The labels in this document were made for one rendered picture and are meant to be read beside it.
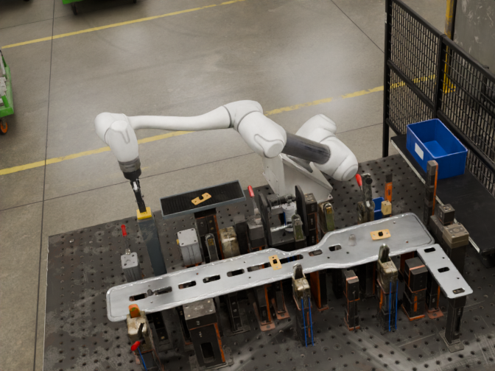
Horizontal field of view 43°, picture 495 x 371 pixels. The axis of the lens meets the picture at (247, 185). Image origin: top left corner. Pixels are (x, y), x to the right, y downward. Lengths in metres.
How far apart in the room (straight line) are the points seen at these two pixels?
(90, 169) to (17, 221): 0.74
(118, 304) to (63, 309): 0.56
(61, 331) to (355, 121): 3.22
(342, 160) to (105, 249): 1.30
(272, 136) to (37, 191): 2.97
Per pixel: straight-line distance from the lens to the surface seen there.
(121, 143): 2.49
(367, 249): 2.66
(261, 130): 2.61
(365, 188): 2.72
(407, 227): 2.77
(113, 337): 2.91
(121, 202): 4.81
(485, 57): 5.10
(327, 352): 2.68
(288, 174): 3.18
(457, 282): 2.56
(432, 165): 2.79
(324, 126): 3.19
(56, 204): 5.02
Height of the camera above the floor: 2.83
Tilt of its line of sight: 37 degrees down
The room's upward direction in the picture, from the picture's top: 8 degrees counter-clockwise
